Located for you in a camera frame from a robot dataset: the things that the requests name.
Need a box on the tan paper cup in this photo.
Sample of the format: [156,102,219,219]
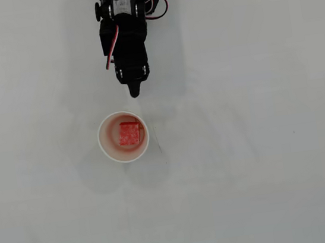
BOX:
[94,108,152,166]

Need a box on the red sugary candy cube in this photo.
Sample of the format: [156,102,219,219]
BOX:
[116,120,143,147]

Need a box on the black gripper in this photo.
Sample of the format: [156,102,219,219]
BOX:
[97,12,156,102]

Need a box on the red white black servo cable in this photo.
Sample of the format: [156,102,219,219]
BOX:
[143,0,170,21]
[100,25,125,71]

